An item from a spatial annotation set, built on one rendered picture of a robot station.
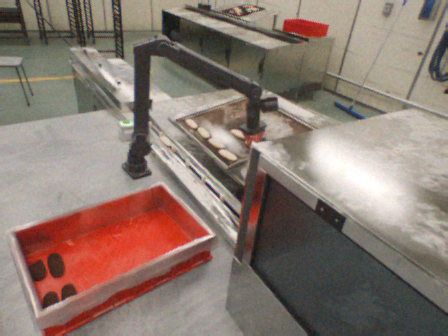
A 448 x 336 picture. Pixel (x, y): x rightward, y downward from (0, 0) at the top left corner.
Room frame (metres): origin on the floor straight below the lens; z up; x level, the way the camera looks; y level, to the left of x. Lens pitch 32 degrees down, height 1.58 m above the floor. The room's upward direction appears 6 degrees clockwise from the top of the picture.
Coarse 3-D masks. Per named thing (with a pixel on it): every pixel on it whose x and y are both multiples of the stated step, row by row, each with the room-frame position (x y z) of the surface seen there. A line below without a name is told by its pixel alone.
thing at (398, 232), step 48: (288, 144) 0.57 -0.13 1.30; (336, 144) 0.59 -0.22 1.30; (384, 144) 0.61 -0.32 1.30; (432, 144) 0.64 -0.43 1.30; (288, 192) 0.46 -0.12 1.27; (336, 192) 0.42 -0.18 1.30; (384, 192) 0.44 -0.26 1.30; (432, 192) 0.45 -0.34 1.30; (240, 240) 0.56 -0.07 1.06; (384, 240) 0.33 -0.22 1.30; (432, 240) 0.34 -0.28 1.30; (240, 288) 0.52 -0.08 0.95; (432, 288) 0.27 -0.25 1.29
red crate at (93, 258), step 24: (144, 216) 0.89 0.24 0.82; (168, 216) 0.90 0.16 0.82; (72, 240) 0.74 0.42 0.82; (96, 240) 0.75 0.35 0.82; (120, 240) 0.76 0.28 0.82; (144, 240) 0.77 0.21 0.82; (168, 240) 0.78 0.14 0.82; (72, 264) 0.65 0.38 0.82; (96, 264) 0.66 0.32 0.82; (120, 264) 0.67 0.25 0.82; (192, 264) 0.68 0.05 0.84; (48, 288) 0.57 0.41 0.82; (144, 288) 0.58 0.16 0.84; (96, 312) 0.50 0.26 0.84
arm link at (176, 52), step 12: (168, 48) 1.16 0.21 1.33; (180, 48) 1.19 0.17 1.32; (180, 60) 1.19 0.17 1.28; (192, 60) 1.21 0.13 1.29; (204, 60) 1.22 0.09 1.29; (204, 72) 1.22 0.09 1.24; (216, 72) 1.23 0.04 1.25; (228, 72) 1.24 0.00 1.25; (228, 84) 1.24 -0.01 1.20; (240, 84) 1.25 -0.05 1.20; (252, 84) 1.26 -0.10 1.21
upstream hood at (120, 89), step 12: (72, 48) 2.67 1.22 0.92; (84, 48) 2.71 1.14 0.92; (84, 60) 2.38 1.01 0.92; (96, 60) 2.41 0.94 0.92; (96, 72) 2.13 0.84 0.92; (108, 72) 2.16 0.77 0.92; (120, 72) 2.19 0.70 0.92; (108, 84) 1.93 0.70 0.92; (120, 84) 1.95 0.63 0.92; (132, 84) 1.97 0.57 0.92; (108, 96) 1.86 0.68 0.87; (120, 96) 1.75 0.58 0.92; (132, 96) 1.77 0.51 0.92; (120, 108) 1.68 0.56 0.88
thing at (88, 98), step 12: (108, 60) 2.83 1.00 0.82; (120, 60) 2.86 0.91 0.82; (72, 72) 2.68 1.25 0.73; (132, 72) 2.56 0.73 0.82; (84, 84) 2.37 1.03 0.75; (84, 96) 2.41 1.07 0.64; (96, 96) 2.09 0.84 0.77; (156, 96) 2.09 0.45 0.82; (168, 96) 2.12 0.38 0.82; (84, 108) 2.47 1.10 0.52; (96, 108) 2.13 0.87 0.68; (108, 108) 1.82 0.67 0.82
